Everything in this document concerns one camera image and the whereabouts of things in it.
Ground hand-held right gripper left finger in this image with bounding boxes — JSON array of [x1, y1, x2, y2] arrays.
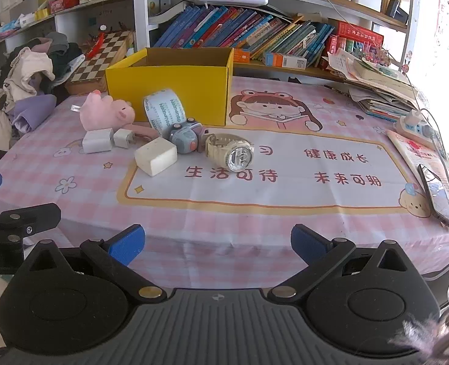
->
[[19, 225, 168, 304]]

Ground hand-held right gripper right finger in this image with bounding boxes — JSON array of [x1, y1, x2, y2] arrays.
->
[[267, 224, 419, 305]]

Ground large cream power adapter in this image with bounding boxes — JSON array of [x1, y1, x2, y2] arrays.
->
[[135, 138, 178, 176]]

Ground white charger block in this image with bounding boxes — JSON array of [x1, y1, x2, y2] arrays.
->
[[82, 128, 114, 154]]

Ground cream wrist watch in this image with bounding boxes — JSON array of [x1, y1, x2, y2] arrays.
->
[[205, 133, 254, 173]]

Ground pink oblong case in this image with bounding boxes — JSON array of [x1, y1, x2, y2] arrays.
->
[[127, 123, 160, 140]]

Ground grey blue toy car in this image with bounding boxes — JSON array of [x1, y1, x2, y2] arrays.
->
[[163, 118, 210, 155]]

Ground pink plush toy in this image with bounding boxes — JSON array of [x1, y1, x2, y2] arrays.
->
[[71, 90, 135, 130]]

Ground yellow cardboard box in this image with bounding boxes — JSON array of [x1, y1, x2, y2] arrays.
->
[[106, 47, 234, 127]]

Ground purple garment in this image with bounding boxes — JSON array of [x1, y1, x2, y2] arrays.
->
[[11, 94, 58, 134]]

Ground small white charger plug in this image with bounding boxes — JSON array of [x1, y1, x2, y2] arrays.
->
[[113, 128, 135, 149]]

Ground cream garment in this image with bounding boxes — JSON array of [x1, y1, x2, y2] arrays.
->
[[3, 47, 56, 96]]

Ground pink booklet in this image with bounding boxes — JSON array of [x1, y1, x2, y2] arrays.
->
[[386, 129, 449, 226]]

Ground black smartphone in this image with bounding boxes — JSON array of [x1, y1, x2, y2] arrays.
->
[[418, 163, 449, 229]]

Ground white printed tape roll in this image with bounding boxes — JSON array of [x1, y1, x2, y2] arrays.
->
[[143, 89, 189, 132]]

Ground purple fluffy pompom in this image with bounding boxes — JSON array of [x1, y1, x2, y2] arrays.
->
[[388, 274, 449, 365]]

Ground white power strip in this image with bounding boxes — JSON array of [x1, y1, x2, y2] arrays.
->
[[395, 109, 444, 150]]

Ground wooden chessboard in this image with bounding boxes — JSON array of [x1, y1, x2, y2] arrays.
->
[[65, 30, 134, 94]]

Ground red tassel charm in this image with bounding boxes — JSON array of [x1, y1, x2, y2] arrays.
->
[[88, 25, 108, 58]]

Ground stack of papers and books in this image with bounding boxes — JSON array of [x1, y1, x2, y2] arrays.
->
[[321, 49, 423, 122]]

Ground small orange white carton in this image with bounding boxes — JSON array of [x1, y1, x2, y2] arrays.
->
[[264, 51, 309, 70]]

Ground red gift boxes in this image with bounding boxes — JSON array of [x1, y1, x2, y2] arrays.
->
[[49, 0, 79, 14]]

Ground red book box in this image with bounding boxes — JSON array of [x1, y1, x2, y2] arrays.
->
[[336, 21, 384, 51]]

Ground white shelf unit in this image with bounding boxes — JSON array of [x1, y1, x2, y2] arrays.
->
[[0, 0, 423, 84]]

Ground row of colourful books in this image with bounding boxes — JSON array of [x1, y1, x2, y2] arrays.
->
[[152, 4, 335, 67]]

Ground white light bar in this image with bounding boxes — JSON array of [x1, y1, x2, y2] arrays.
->
[[195, 0, 269, 7]]

